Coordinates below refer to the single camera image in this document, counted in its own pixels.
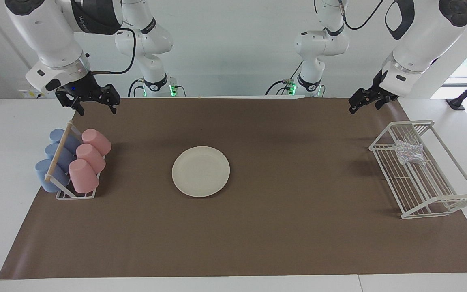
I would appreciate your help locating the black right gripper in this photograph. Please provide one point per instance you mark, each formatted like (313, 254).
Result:
(80, 88)

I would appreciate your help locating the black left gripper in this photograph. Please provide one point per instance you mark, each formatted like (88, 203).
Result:
(381, 89)

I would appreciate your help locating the white wall outlet box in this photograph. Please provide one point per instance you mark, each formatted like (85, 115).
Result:
(26, 94)

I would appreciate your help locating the blue plastic cup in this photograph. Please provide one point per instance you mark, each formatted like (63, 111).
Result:
(43, 174)
(66, 157)
(71, 142)

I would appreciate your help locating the brown table mat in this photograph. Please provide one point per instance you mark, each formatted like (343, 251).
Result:
(278, 235)

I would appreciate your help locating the white cup holder rack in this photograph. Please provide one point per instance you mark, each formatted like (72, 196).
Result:
(60, 150)

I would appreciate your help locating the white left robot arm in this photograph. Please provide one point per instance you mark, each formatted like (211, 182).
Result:
(420, 36)

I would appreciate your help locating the cream round plate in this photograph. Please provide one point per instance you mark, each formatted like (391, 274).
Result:
(201, 171)

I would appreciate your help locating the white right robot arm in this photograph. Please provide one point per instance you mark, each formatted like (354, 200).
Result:
(47, 28)

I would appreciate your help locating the pink plastic cup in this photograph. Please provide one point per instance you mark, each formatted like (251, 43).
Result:
(83, 176)
(96, 141)
(91, 157)

